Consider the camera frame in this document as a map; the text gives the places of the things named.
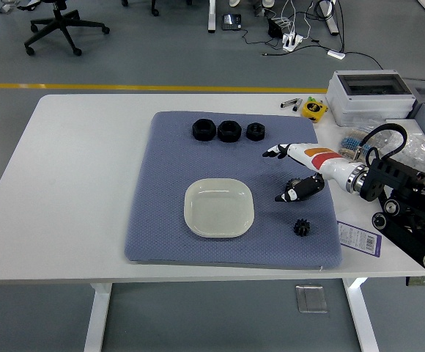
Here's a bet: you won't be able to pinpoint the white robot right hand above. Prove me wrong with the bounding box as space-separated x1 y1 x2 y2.
262 143 357 203

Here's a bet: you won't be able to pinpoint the small black gear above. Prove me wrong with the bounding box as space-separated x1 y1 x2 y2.
292 218 311 238

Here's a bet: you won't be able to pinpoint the small black hex nut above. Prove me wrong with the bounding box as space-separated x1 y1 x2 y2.
245 122 266 142

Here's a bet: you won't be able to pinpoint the large black hex nut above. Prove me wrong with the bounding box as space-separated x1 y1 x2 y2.
217 120 242 143
191 118 216 142

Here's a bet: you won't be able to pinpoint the black power box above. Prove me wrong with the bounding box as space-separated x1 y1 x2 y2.
267 17 285 38

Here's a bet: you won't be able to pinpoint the bag of resistors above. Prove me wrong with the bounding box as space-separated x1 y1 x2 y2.
339 126 382 161

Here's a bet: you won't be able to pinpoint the yellow tape measure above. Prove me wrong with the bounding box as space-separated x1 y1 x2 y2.
300 100 328 124

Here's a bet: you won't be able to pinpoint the purple-edged label card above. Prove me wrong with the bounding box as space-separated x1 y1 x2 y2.
336 221 383 257

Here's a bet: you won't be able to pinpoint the white square plate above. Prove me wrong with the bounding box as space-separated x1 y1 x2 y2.
183 177 255 239

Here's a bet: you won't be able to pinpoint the white power strip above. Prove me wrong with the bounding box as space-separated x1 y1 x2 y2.
282 32 306 52

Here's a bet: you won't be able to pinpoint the metal floor socket plate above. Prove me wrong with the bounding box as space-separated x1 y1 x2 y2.
295 285 328 314

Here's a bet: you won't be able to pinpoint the grey-blue textured mat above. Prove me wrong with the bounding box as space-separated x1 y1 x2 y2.
124 111 344 271

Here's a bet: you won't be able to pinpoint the black desk phone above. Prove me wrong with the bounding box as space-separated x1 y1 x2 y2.
221 13 243 32

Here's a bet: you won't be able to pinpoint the black chair base casters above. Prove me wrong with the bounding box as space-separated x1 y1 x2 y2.
120 0 160 17

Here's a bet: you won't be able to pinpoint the white table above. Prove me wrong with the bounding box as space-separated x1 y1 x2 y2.
0 94 425 352

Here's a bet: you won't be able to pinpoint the black office chair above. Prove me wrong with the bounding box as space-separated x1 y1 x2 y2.
24 0 111 56

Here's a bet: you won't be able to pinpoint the silver metal object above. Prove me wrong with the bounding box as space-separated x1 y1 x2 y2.
0 0 40 15

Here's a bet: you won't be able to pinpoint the grey electrical enclosure box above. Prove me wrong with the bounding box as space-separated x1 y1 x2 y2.
325 69 417 128

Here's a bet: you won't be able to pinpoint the black floor cable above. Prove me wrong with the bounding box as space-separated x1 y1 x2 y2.
344 51 385 71

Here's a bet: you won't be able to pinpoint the white desk leg with cables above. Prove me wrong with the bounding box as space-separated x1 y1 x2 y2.
314 0 341 36

